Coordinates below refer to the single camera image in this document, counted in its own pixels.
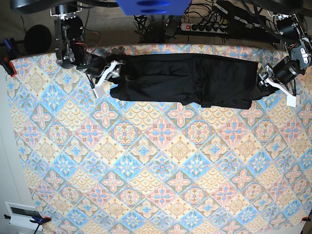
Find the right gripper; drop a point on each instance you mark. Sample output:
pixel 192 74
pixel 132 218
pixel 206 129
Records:
pixel 97 65

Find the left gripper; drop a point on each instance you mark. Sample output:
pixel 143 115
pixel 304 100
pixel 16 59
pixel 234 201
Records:
pixel 256 91

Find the black long-sleeve t-shirt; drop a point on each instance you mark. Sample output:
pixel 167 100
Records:
pixel 207 80

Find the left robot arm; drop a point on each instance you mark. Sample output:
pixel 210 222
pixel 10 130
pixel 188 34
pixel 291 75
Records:
pixel 298 44

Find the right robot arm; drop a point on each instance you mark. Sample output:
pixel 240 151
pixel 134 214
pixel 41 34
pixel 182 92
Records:
pixel 70 49

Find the black round stool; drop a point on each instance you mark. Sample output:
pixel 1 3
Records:
pixel 37 39

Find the white power strip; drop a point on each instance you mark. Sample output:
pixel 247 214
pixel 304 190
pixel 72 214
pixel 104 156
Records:
pixel 205 28

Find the red black clamp left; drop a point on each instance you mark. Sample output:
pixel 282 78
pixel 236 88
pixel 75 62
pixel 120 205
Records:
pixel 8 66

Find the patterned tablecloth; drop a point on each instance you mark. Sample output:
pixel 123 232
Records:
pixel 110 166

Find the red clamp bottom right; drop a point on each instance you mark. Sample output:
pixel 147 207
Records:
pixel 306 219

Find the blue clamp bottom left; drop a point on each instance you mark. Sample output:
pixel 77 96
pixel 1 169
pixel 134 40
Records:
pixel 39 220

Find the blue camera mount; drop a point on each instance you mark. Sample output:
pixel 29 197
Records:
pixel 153 7

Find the white wall vent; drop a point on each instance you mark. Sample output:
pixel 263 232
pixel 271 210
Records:
pixel 21 215

